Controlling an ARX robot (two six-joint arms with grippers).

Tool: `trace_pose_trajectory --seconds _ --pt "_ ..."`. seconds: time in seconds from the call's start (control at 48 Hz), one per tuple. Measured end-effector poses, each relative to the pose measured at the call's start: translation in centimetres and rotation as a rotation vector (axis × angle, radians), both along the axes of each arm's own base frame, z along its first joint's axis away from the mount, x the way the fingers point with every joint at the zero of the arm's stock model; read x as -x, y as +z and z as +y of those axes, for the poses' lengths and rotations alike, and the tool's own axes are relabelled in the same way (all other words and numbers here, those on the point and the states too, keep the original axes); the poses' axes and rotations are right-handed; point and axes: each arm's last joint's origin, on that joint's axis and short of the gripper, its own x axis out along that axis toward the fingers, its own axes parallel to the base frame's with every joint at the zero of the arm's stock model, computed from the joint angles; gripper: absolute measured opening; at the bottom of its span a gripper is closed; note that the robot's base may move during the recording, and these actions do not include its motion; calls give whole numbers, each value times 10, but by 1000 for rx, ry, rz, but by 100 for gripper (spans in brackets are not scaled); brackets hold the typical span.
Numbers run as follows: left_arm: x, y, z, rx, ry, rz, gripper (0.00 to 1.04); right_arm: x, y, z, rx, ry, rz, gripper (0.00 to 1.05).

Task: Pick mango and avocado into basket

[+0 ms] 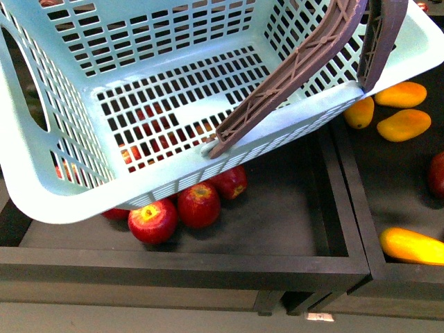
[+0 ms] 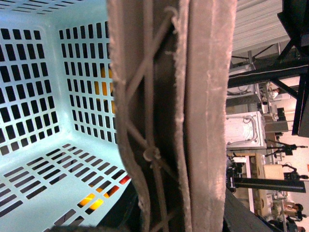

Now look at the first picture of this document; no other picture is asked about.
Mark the black produce tray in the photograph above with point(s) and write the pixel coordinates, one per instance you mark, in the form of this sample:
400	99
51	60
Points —
291	235
387	187

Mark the black produce tray left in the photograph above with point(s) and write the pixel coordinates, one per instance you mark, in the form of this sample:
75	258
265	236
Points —
291	235

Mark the red apple front left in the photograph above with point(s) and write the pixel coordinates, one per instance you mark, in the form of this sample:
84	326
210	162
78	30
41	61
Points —
155	223

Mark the yellow mango bottom right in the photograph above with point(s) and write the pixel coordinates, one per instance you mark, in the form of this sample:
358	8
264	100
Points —
411	247

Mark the yellow mango middle right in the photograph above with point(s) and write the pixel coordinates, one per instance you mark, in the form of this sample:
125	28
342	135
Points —
404	125

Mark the dark red fruit edge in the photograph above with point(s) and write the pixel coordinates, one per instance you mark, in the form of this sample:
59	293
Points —
435	175

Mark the red apple rear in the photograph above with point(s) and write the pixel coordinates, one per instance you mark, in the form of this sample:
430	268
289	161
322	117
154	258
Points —
231	183

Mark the red apple front middle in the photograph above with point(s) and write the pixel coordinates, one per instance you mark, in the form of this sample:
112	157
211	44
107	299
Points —
199	206

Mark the yellow mango top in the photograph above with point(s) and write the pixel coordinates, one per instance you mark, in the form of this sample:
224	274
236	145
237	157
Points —
402	95

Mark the black produce tray right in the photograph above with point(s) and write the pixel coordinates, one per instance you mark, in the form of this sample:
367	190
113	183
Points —
387	187

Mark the yellow mango small left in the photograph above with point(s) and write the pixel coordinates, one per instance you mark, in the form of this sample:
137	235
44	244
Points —
360	114

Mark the red apple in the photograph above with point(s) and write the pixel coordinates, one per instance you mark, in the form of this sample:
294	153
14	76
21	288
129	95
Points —
199	206
155	223
231	183

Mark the light blue plastic basket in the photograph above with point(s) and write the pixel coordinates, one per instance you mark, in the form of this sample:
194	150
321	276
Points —
131	90

